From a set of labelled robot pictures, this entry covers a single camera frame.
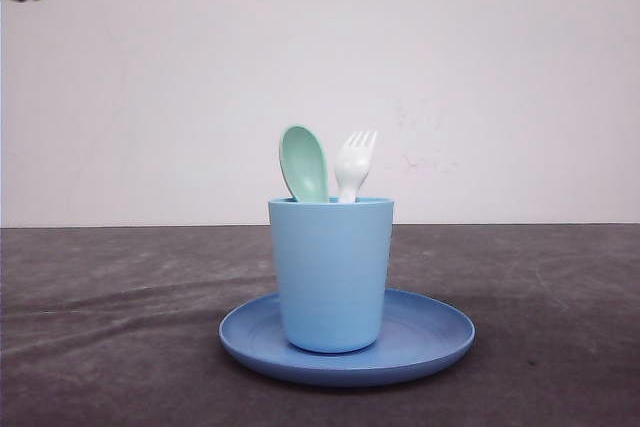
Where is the blue plastic plate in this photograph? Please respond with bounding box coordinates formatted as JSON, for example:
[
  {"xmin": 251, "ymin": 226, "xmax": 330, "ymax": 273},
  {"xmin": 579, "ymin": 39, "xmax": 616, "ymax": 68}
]
[{"xmin": 219, "ymin": 289, "xmax": 476, "ymax": 387}]

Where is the light blue plastic cup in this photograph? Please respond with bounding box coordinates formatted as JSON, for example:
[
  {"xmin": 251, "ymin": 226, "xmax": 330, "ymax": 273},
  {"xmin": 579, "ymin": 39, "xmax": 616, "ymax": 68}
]
[{"xmin": 268, "ymin": 197, "xmax": 394, "ymax": 353}]

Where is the mint green plastic spoon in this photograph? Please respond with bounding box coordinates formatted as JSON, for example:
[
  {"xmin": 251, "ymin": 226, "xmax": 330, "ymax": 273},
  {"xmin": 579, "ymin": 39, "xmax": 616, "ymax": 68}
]
[{"xmin": 279, "ymin": 125, "xmax": 329, "ymax": 203}]

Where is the white plastic fork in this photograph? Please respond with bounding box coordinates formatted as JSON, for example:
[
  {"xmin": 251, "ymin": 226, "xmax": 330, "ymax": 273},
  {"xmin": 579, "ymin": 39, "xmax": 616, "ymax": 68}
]
[{"xmin": 334, "ymin": 131, "xmax": 378, "ymax": 203}]

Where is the grey table mat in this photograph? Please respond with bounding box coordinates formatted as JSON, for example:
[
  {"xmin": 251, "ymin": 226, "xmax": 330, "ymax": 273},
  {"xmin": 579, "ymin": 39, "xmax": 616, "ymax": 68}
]
[{"xmin": 1, "ymin": 224, "xmax": 639, "ymax": 426}]

